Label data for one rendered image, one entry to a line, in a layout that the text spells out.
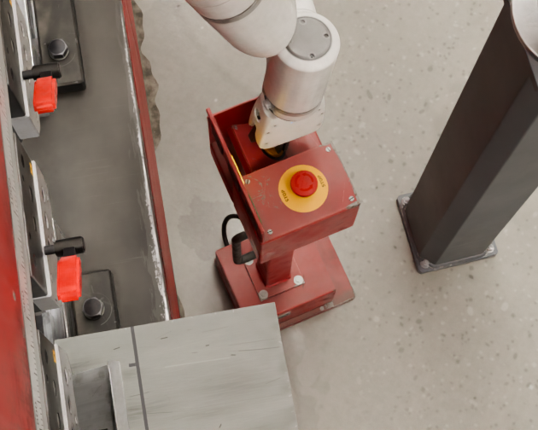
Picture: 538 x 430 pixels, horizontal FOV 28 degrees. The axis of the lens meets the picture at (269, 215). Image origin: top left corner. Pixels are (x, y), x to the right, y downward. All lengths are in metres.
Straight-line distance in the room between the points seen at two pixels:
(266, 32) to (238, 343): 0.36
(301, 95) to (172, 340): 0.36
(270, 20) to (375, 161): 1.25
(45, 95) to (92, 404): 0.35
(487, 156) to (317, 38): 0.49
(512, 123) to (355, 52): 0.96
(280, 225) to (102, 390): 0.43
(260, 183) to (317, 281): 0.67
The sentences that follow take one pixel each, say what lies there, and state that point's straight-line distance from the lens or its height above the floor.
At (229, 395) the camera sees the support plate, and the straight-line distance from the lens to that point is 1.26.
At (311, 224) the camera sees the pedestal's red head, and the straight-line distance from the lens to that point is 1.54.
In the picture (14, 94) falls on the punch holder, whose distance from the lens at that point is 1.13.
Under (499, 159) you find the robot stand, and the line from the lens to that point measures 1.72.
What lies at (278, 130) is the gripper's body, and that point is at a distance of 1.50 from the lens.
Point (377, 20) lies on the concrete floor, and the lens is 2.55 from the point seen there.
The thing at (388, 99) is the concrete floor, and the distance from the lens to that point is 2.46.
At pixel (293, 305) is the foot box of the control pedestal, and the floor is 0.12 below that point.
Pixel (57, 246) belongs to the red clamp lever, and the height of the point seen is 1.18.
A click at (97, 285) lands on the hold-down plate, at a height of 0.91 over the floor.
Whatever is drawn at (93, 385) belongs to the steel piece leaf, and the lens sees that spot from 1.24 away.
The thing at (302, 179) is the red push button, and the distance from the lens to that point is 1.52.
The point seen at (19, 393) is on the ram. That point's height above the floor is 1.38.
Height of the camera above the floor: 2.25
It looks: 73 degrees down
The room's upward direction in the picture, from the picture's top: 4 degrees clockwise
